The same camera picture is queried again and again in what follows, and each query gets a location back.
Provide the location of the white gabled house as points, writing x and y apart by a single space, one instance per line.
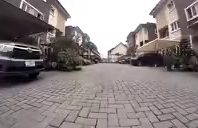
117 51

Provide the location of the grey brick paved road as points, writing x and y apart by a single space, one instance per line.
107 96

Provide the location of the large green bush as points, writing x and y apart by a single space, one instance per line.
65 53

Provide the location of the grey house with dark roof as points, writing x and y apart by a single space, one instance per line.
75 35

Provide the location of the dark parked car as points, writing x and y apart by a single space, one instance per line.
148 59

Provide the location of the cream house with dark roof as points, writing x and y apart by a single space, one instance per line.
142 35

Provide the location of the brown and cream house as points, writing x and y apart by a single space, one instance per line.
37 13

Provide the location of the cream house with pale canopy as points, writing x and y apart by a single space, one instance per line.
168 23

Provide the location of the green bushes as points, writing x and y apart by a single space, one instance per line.
182 58

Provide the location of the grey parked car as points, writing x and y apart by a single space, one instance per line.
13 58

